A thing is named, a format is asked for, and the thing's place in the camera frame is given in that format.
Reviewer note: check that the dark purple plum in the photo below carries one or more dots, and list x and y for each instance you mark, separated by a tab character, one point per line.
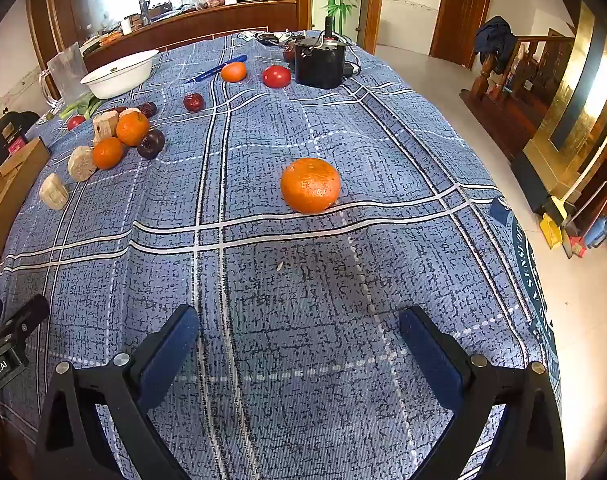
151	143

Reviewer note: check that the green leafy vegetable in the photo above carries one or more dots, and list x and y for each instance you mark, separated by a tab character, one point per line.
80	106

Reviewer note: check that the dark blue jacket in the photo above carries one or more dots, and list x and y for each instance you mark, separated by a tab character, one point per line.
493	35

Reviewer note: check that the black sofa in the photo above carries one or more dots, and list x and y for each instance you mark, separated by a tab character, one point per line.
3	127

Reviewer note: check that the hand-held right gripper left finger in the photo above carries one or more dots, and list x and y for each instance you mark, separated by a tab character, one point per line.
168	355

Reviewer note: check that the dark red date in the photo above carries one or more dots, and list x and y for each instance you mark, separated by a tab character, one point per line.
289	52

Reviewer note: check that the small orange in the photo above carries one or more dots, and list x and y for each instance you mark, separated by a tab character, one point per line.
233	71
107	152

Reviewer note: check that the large orange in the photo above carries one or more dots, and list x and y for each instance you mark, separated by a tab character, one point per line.
311	185

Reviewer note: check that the white bowl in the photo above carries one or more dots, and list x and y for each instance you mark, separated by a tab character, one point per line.
118	72

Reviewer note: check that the wooden stair railing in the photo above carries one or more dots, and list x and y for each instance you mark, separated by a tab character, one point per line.
523	67

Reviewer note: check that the yellow dustpan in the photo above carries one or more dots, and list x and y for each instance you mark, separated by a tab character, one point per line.
552	227

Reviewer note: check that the wooden counter cabinet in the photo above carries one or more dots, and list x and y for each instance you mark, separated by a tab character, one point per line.
208	22

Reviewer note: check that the blue pen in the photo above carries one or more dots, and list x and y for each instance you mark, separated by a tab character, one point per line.
216	69

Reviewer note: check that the wooden door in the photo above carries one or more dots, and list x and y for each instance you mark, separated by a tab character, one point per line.
461	15

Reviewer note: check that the red tomato near greens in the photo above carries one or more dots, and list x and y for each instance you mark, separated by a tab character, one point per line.
75	122

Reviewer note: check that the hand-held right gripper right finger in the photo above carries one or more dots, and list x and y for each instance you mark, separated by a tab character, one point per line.
433	360

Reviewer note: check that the clear glass pitcher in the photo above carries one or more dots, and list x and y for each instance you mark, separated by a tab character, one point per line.
65	77

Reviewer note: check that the blue plaid tablecloth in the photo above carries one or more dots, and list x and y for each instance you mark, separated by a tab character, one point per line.
283	285

